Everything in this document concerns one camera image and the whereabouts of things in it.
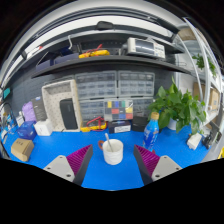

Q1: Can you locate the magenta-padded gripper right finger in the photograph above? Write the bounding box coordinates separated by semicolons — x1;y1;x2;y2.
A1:
133;144;183;186

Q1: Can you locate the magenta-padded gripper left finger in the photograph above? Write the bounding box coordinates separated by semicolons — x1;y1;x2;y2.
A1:
43;144;94;186

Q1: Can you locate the blue drink bottle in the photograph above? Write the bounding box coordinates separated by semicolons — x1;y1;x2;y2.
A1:
142;111;160;153

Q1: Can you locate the white power adapter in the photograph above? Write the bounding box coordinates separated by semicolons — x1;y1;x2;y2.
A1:
186;132;203;151

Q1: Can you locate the white carton box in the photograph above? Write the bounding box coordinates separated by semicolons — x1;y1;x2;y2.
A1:
33;119;54;137

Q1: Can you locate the brown cardboard box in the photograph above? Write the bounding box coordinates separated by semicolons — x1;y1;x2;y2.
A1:
10;137;35;163

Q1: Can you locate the plain black box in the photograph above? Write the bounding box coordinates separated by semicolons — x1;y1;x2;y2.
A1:
131;115;149;133

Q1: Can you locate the yellow multimeter with red leads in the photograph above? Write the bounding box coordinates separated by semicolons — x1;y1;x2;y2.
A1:
79;116;108;133

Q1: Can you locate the blue carton box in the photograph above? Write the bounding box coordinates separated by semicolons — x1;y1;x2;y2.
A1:
16;120;38;141

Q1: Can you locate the white spoon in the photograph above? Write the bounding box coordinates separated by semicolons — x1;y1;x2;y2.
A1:
104;132;114;153

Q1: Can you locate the black rectangular speaker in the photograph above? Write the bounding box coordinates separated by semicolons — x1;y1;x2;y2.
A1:
59;98;79;131

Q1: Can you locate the black box with white label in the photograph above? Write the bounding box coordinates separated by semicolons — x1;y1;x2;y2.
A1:
108;119;133;134

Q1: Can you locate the green potted plant, white pot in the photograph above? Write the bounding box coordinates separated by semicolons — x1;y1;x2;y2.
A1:
147;76;208;135

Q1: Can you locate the dark grey upright box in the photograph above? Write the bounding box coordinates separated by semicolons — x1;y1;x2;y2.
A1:
31;96;48;122

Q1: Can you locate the small white carton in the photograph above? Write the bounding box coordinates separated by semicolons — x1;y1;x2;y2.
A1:
15;111;26;128

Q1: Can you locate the grey small-parts drawer cabinet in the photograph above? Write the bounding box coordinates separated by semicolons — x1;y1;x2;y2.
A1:
74;70;118;101
117;69;156;98
79;99;106;123
132;97;154;118

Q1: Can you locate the purple plastic bag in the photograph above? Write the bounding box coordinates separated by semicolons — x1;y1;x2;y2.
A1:
21;100;38;123

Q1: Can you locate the beige perforated tray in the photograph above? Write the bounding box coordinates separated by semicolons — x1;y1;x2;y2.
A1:
41;78;83;133

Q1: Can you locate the drawer cabinet with coloured drawers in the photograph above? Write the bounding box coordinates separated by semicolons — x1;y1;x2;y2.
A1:
103;99;134;122

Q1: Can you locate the white shelf unit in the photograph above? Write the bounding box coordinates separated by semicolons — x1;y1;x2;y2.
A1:
174;18;224;134

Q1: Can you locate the dark overhead workbench shelf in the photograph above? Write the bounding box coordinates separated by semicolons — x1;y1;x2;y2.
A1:
0;13;194;81

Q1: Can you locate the white mug with red handle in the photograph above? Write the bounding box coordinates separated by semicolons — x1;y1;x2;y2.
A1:
97;138;125;166

